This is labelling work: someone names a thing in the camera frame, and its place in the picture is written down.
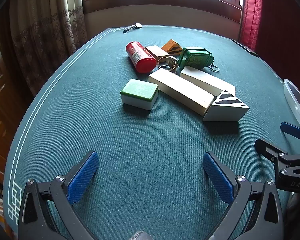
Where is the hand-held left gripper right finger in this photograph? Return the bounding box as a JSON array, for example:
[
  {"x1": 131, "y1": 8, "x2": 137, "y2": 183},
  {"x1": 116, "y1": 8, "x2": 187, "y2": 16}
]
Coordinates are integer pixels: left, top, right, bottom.
[{"x1": 202, "y1": 151, "x2": 284, "y2": 240}]

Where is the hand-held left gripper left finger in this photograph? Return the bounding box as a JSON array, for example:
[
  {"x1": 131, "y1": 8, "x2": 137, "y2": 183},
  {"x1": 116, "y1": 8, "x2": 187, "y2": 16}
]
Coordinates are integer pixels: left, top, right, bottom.
[{"x1": 17, "y1": 150, "x2": 100, "y2": 240}]

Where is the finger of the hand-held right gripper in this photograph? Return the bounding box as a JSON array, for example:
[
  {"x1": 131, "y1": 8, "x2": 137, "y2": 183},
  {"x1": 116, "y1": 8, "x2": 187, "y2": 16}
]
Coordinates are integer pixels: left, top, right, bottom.
[
  {"x1": 254, "y1": 138, "x2": 300, "y2": 194},
  {"x1": 280, "y1": 121, "x2": 300, "y2": 140}
]

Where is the clear plastic bowl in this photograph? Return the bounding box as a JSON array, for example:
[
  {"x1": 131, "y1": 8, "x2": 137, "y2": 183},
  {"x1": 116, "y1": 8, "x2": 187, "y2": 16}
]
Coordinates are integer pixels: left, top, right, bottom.
[{"x1": 283, "y1": 79, "x2": 300, "y2": 127}]

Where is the white block with black stripes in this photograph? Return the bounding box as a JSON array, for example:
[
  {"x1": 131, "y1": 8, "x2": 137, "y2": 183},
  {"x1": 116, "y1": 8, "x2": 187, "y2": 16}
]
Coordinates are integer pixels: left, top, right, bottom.
[{"x1": 202, "y1": 91, "x2": 250, "y2": 122}]

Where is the long light wooden block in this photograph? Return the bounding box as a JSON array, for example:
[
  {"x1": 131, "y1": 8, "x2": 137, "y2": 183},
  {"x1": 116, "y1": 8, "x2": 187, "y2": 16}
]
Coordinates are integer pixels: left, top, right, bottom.
[{"x1": 148, "y1": 69, "x2": 215, "y2": 115}]

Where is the long white block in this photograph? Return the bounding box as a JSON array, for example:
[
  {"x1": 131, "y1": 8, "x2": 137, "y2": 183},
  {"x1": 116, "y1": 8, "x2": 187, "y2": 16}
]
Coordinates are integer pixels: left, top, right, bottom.
[{"x1": 179, "y1": 66, "x2": 237, "y2": 97}]

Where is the green and white tile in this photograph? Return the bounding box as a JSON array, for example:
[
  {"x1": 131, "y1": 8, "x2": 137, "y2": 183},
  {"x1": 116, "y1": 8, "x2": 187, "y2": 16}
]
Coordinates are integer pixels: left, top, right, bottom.
[{"x1": 120, "y1": 79, "x2": 159, "y2": 111}]

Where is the green tin with keyring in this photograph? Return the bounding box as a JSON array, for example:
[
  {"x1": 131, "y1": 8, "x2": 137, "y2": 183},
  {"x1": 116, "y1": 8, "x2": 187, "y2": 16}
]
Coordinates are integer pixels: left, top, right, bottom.
[{"x1": 178, "y1": 47, "x2": 220, "y2": 73}]

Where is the metal ring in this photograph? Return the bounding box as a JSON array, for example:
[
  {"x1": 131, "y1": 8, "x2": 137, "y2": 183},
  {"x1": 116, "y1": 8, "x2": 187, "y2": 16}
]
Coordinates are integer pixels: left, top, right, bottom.
[
  {"x1": 157, "y1": 56, "x2": 170, "y2": 68},
  {"x1": 165, "y1": 57, "x2": 178, "y2": 74}
]

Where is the red can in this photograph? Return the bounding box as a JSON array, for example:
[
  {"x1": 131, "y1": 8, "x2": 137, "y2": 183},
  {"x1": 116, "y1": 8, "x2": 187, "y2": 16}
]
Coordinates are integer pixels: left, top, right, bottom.
[{"x1": 126, "y1": 41, "x2": 157, "y2": 74}]

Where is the small striped block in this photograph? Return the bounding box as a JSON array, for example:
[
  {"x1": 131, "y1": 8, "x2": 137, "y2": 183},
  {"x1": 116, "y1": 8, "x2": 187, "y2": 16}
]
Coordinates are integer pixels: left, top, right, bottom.
[{"x1": 168, "y1": 44, "x2": 183, "y2": 55}]

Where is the small tan wooden block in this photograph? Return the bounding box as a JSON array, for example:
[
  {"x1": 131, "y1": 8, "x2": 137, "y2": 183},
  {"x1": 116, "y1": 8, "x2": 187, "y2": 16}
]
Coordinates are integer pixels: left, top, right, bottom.
[{"x1": 145, "y1": 45, "x2": 170, "y2": 60}]

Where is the orange block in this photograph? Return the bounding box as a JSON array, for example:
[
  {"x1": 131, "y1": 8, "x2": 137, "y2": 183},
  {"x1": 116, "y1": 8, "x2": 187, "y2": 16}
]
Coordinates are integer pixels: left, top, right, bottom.
[{"x1": 161, "y1": 39, "x2": 177, "y2": 52}]

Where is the green table cloth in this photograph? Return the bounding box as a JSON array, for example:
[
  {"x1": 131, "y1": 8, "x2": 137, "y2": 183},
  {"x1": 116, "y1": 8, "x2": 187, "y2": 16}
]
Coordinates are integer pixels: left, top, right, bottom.
[{"x1": 2, "y1": 25, "x2": 300, "y2": 240}]

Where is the black phone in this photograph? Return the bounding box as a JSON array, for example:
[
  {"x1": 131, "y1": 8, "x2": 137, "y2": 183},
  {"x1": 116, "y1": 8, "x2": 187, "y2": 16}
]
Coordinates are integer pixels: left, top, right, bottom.
[{"x1": 232, "y1": 39, "x2": 259, "y2": 56}]

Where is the red curtain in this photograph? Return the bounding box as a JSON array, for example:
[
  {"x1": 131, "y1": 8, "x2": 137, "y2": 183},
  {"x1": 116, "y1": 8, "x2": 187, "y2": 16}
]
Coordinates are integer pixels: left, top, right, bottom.
[{"x1": 239, "y1": 0, "x2": 300, "y2": 85}]

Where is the beige patterned curtain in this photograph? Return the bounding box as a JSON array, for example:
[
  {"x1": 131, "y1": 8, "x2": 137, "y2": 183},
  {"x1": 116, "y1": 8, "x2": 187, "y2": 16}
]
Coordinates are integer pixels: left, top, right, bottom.
[{"x1": 0, "y1": 0, "x2": 88, "y2": 98}]

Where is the wristwatch with black strap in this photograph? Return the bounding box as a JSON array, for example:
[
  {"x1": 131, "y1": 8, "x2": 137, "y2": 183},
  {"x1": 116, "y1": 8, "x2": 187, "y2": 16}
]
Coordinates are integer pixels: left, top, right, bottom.
[{"x1": 122, "y1": 23, "x2": 142, "y2": 33}]

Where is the window with brown frame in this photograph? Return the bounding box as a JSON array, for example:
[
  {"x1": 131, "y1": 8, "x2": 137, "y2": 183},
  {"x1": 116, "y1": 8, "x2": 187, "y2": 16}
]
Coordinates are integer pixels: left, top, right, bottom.
[{"x1": 80, "y1": 0, "x2": 244, "y2": 23}]

